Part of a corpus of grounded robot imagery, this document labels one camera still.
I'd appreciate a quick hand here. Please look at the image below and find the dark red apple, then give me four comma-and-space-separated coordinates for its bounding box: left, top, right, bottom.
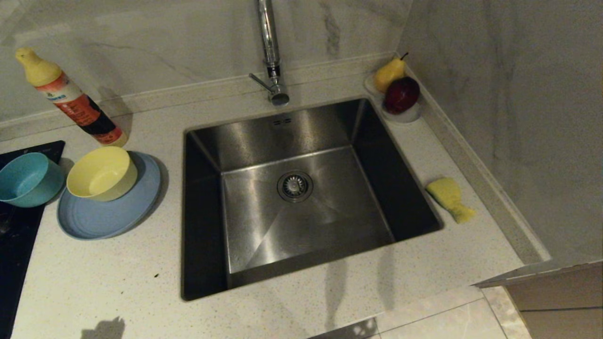
383, 76, 421, 115

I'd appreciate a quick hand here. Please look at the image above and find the yellow sponge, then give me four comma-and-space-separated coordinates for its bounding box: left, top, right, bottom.
426, 177, 477, 225

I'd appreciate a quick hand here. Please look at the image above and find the yellow pear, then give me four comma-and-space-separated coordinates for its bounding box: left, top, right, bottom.
374, 52, 409, 93

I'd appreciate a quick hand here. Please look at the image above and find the chrome faucet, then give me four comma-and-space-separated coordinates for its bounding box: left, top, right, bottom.
248, 0, 290, 106

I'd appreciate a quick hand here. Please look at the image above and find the stainless steel sink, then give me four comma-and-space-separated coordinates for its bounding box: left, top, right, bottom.
181, 97, 445, 302

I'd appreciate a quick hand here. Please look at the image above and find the metal sink drain strainer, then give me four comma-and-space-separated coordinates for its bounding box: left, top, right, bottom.
277, 170, 314, 203

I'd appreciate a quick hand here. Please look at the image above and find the light blue plate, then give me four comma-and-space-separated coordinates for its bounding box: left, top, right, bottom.
57, 151, 162, 241

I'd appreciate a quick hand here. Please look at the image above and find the yellow plastic bowl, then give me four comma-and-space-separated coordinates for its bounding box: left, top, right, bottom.
66, 146, 138, 202

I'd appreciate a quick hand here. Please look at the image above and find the black induction cooktop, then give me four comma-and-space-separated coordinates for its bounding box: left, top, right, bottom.
0, 140, 66, 339

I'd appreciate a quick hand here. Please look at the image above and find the orange-label dish soap bottle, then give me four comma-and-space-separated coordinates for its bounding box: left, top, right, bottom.
15, 47, 129, 147

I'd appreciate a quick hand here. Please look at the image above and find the white fruit dish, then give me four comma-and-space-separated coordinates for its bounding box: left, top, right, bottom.
364, 73, 423, 124

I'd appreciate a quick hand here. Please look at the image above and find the teal plastic bowl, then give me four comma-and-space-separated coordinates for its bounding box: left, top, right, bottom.
0, 152, 65, 208

